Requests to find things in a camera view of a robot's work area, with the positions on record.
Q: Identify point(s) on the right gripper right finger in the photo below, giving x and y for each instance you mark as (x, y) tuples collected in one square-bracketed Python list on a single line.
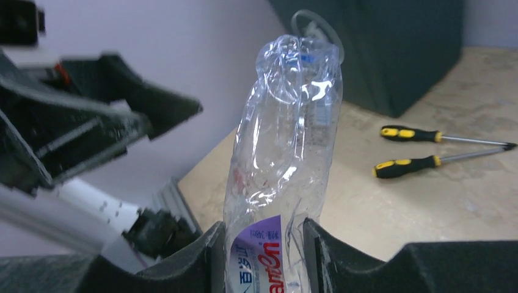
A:
[(473, 266)]

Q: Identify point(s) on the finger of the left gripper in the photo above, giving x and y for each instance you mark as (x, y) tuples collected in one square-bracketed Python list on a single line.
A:
[(108, 78)]

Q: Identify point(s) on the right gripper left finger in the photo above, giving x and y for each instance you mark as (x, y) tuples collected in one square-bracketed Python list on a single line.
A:
[(199, 267)]

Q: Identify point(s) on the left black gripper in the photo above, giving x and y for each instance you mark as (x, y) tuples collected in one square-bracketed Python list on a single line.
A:
[(50, 133)]

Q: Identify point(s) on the purple label bottle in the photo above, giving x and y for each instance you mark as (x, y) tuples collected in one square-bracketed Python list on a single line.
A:
[(280, 164)]

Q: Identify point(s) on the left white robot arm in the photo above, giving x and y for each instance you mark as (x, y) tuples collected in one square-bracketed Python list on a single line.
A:
[(84, 218)]

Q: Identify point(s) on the dark green trash bin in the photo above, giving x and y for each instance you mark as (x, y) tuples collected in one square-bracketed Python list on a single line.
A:
[(392, 51)]

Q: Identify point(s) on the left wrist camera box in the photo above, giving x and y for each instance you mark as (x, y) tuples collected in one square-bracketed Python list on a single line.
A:
[(22, 23)]

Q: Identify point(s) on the black handled pliers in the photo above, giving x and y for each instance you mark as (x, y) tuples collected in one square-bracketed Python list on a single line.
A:
[(399, 133)]

